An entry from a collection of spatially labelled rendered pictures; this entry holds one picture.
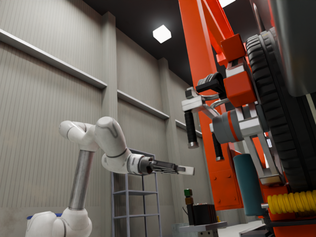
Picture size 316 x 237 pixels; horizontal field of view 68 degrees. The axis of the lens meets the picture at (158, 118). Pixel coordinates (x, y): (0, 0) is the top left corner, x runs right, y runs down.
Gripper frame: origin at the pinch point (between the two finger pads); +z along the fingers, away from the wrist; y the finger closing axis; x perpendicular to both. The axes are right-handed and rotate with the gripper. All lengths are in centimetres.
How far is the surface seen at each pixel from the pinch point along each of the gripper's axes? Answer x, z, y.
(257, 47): 36, 26, 30
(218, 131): 18.8, 11.1, -0.2
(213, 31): 212, -35, -117
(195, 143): 8.3, 5.0, 9.9
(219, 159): 14.1, 8.9, -22.8
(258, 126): 10.6, 27.7, 22.0
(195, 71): 87, -20, -41
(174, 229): -10, -189, -570
